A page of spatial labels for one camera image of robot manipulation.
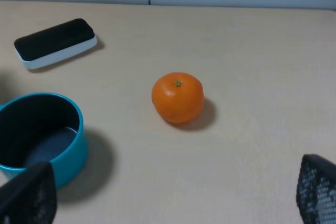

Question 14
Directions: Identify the orange mandarin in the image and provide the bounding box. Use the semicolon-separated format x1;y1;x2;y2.
151;72;204;125

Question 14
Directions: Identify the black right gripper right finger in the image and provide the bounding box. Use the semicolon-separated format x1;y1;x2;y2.
296;154;335;224

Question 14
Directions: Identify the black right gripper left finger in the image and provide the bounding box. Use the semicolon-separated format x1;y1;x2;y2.
1;162;57;224

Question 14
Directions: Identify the teal saucepan with handle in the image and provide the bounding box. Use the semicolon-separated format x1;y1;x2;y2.
1;92;89;188

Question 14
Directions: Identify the black and white eraser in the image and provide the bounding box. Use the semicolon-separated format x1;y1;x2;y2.
14;18;98;70

